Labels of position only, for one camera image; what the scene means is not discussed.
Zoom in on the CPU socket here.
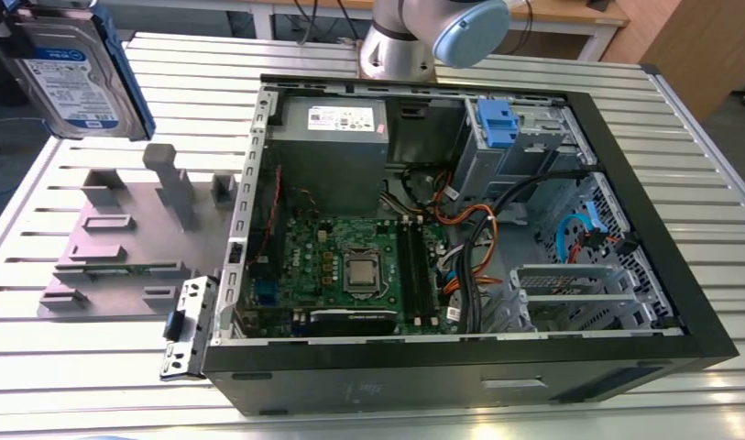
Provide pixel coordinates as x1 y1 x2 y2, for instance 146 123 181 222
340 246 392 302

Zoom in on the metal card retainer bracket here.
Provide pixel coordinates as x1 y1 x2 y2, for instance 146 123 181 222
158 275 221 381

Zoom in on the metal disk bay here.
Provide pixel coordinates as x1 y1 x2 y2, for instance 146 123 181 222
481 263 683 338

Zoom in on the blue data wire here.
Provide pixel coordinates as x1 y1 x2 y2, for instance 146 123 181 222
556 201 604 267

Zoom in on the black open PC case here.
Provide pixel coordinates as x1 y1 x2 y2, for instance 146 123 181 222
200 71 741 417

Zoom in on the metal socket cover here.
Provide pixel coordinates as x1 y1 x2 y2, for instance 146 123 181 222
342 256 388 294

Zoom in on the wooden cabinet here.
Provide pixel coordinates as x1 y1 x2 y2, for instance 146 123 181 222
601 0 745 124

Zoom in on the silver CPU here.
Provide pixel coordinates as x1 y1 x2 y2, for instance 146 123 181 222
345 258 385 289

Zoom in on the thick black cable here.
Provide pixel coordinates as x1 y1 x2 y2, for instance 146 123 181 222
457 170 593 334

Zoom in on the grey parts rack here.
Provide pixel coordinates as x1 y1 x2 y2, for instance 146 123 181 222
36 142 242 325

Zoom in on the hard disk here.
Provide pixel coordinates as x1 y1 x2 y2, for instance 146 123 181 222
0 0 157 141

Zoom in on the green motherboard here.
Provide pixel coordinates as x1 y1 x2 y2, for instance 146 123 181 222
236 214 465 338

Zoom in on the orange wire bundle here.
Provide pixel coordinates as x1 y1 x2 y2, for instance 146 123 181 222
433 171 505 297

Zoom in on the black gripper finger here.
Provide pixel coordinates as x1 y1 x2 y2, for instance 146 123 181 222
0 8 37 60

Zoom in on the metal drive cage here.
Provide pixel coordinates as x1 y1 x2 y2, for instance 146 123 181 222
455 95 597 203

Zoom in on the grey power supply unit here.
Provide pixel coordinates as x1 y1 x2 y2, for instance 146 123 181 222
266 95 391 217

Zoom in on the blue plastic drive latch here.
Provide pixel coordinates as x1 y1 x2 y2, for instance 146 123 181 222
477 98 520 149

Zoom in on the wooden top desk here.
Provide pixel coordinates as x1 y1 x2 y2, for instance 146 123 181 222
225 0 631 63

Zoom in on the power wire black connector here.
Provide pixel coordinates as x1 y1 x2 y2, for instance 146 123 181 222
581 230 641 263

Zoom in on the black RAM slot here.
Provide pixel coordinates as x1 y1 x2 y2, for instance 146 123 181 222
397 214 428 329
412 214 443 329

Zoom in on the black graphics card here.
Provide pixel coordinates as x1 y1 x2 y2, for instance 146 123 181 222
290 307 403 339

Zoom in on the green RAM stick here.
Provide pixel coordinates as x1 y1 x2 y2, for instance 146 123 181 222
85 263 154 278

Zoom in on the blue expansion slot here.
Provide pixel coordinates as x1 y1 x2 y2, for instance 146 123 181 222
254 280 281 307

